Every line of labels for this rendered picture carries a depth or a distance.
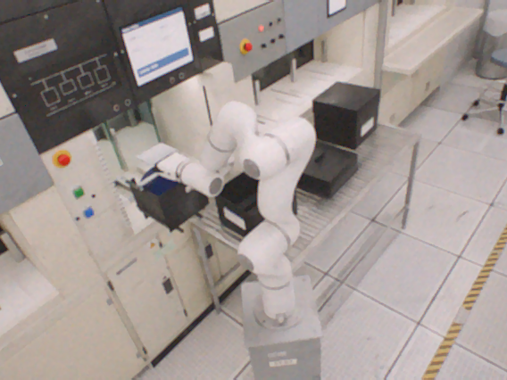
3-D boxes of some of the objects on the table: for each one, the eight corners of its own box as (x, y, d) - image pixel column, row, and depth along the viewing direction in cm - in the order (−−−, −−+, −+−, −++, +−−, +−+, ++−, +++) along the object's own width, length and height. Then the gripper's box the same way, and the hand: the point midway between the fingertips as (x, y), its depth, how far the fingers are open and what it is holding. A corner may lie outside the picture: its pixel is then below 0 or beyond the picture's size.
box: (355, 151, 228) (357, 111, 212) (311, 138, 244) (311, 100, 228) (378, 128, 244) (381, 89, 228) (336, 118, 260) (336, 80, 244)
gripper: (201, 152, 146) (170, 138, 157) (165, 175, 137) (135, 159, 148) (205, 169, 151) (174, 154, 161) (170, 192, 142) (140, 175, 152)
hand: (158, 158), depth 153 cm, fingers closed on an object, 3 cm apart
